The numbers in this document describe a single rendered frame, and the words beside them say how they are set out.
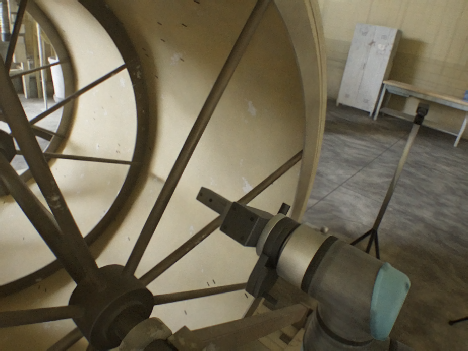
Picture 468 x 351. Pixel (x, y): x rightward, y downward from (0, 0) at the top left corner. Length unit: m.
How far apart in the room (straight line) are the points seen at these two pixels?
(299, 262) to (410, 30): 8.10
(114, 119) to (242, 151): 1.06
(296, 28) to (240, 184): 0.78
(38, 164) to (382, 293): 0.46
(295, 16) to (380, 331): 0.63
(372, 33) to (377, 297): 7.33
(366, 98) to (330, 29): 2.35
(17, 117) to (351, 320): 0.47
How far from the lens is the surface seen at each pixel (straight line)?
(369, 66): 7.59
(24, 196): 1.05
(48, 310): 0.62
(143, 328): 0.61
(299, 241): 0.43
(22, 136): 0.44
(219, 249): 1.45
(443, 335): 2.35
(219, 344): 0.80
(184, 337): 0.63
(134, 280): 0.67
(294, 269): 0.43
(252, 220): 0.43
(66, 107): 2.63
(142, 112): 1.74
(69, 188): 2.34
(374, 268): 0.42
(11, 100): 0.42
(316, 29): 0.87
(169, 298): 0.82
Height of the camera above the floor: 1.46
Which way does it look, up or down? 27 degrees down
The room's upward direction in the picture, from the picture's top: 9 degrees clockwise
